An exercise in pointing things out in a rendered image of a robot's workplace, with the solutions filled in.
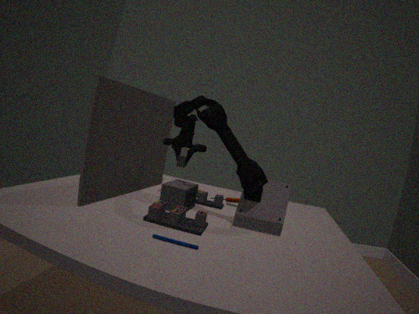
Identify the dark blue thin bar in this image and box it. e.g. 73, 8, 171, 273
152, 234, 199, 249

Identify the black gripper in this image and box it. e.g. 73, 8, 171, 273
163, 128, 206, 165

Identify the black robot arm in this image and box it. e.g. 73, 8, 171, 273
174, 96, 268, 202

